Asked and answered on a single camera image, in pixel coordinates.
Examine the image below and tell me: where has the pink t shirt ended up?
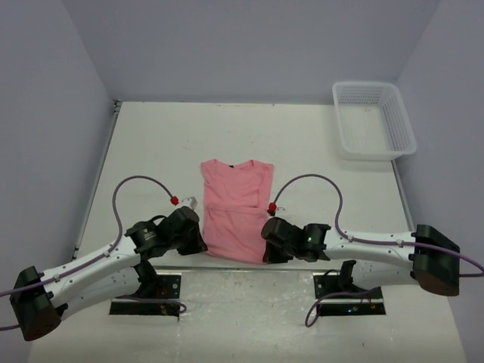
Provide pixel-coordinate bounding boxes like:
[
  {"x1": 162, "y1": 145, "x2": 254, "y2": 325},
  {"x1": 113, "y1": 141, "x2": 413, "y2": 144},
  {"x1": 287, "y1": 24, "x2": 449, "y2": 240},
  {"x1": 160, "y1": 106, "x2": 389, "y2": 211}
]
[{"x1": 200, "y1": 159, "x2": 274, "y2": 264}]

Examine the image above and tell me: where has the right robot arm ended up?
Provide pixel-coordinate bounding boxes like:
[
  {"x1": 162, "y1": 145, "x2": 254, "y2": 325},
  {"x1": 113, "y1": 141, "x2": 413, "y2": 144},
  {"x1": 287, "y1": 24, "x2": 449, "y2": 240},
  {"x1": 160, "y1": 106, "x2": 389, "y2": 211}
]
[{"x1": 261, "y1": 217, "x2": 460, "y2": 297}]

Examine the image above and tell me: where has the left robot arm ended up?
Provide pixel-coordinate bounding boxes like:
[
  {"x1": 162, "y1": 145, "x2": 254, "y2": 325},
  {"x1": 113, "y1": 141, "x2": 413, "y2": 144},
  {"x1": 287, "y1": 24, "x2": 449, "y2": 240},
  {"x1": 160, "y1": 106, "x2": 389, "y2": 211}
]
[{"x1": 10, "y1": 206, "x2": 207, "y2": 342}]

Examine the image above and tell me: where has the white plastic basket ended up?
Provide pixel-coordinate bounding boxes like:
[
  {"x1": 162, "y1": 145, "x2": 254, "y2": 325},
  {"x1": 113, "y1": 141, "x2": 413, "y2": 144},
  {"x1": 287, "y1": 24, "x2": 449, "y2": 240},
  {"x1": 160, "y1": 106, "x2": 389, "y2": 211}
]
[{"x1": 332, "y1": 81, "x2": 417, "y2": 162}]

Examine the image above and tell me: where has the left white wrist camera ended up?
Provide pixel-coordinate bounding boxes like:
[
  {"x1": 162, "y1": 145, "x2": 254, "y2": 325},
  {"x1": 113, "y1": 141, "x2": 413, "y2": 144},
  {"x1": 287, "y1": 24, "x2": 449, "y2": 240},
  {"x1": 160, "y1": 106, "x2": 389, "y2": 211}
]
[{"x1": 177, "y1": 197, "x2": 198, "y2": 210}]

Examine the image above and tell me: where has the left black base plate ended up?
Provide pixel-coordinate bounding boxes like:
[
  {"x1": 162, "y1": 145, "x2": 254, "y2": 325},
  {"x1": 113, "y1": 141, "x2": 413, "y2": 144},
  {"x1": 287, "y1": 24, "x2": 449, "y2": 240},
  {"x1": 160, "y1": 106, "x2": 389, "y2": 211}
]
[{"x1": 109, "y1": 273, "x2": 187, "y2": 318}]

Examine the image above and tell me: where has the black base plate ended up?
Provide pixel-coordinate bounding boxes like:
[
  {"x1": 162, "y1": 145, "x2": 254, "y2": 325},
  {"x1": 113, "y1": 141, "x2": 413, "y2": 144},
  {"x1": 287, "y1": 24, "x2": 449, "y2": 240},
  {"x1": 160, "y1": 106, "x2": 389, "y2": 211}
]
[
  {"x1": 109, "y1": 273, "x2": 187, "y2": 318},
  {"x1": 313, "y1": 269, "x2": 386, "y2": 317}
]

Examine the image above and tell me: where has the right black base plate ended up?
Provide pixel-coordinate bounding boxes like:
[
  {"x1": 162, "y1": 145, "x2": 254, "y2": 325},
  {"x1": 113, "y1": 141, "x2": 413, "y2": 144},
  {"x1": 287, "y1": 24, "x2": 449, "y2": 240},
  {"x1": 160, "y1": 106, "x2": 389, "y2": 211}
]
[{"x1": 313, "y1": 269, "x2": 386, "y2": 317}]

